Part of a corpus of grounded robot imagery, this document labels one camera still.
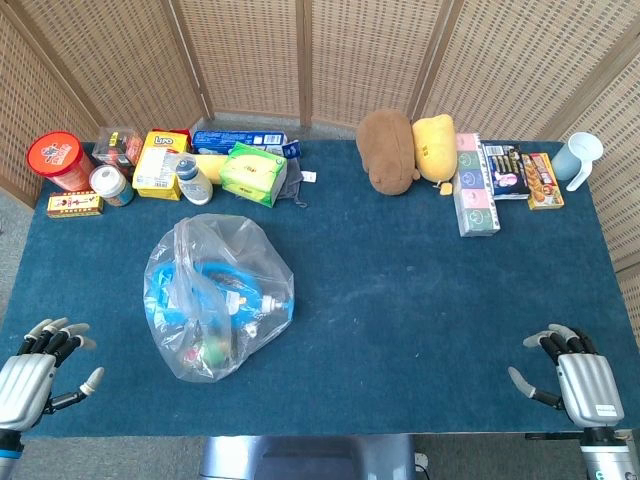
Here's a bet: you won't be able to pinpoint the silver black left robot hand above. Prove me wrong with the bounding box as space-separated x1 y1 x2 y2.
0 317 105 431

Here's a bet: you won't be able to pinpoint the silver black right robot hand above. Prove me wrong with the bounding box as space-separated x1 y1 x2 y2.
507 323 626 430

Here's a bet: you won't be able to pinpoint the clear plastic bag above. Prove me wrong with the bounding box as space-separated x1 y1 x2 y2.
143 213 295 384

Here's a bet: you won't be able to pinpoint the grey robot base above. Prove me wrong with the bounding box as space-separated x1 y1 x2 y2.
198 433 417 480

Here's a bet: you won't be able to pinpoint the small red yellow box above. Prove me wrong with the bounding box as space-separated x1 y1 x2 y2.
46 192 105 220

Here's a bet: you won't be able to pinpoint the small green item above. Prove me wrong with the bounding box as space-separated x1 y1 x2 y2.
206 339 232 367

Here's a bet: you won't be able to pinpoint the blue bottle with white nozzle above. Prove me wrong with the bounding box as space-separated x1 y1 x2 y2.
146 258 292 327

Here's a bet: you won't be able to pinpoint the red yellow snack box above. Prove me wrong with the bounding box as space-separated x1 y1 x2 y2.
519 151 566 212

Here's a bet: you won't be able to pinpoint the teal cup with white lid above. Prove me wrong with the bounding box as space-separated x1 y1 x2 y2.
88 164 136 208

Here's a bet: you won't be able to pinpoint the pastel multi-pack tissues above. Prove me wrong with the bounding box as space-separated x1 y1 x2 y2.
452 131 503 238

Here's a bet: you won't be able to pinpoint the blue carpet table cover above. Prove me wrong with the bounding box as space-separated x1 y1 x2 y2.
0 138 640 442

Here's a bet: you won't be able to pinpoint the red canister with red lid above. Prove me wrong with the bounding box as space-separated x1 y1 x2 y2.
26 130 97 194

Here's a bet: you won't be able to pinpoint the light blue measuring cup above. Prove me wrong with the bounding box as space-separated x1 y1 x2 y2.
550 131 605 193

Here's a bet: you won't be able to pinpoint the dark blue snack pack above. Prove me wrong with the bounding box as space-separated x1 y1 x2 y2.
480 141 532 202

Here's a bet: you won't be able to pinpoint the yellow Lipo biscuit box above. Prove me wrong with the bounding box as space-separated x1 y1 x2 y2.
131 129 194 202

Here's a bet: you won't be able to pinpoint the clear plastic box red contents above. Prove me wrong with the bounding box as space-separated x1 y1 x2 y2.
91 125 145 169

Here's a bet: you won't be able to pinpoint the white bottle with blue cap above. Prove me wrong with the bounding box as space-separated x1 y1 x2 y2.
174 153 214 207

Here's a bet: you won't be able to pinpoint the yellow plush toy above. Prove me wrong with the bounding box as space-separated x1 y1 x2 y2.
411 113 459 197

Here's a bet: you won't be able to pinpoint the pale yellow pack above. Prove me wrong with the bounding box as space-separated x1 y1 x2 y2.
194 153 232 187

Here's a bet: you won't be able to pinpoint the green tissue pack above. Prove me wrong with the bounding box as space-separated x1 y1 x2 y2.
218 141 289 209

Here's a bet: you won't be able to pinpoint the brown capybara plush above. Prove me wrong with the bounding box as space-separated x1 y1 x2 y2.
355 108 423 197

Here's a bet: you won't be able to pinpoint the blue cookie package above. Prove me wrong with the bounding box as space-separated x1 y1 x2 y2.
191 129 289 157

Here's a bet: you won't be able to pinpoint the grey cloth pouch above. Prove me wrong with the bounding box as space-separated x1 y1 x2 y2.
276 153 319 209

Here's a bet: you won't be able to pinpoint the wicker folding screen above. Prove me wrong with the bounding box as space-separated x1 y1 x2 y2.
0 0 640 321

